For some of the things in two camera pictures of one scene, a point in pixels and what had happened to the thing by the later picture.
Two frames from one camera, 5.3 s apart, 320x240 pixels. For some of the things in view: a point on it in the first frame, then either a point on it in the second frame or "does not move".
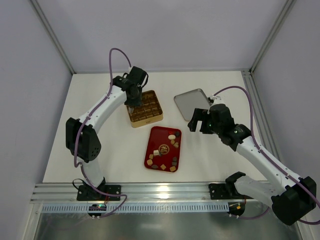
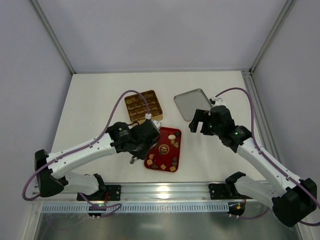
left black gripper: x=132 y=101 to x=139 y=152
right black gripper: x=200 y=122 does not move
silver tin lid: x=187 y=102 does not move
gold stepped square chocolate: x=172 y=168 does not move
